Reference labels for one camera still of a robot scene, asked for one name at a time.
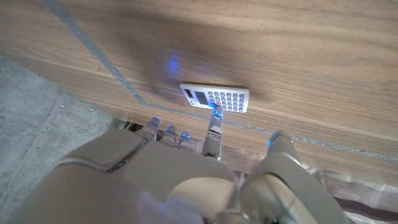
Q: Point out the white pocket calculator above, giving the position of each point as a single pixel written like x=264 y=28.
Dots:
x=202 y=96

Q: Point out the printed sofa room backdrop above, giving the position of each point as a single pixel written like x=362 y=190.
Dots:
x=357 y=193

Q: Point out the grey tape outline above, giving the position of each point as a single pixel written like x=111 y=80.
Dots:
x=93 y=49

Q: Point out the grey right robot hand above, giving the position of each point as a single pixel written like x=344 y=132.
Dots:
x=124 y=186

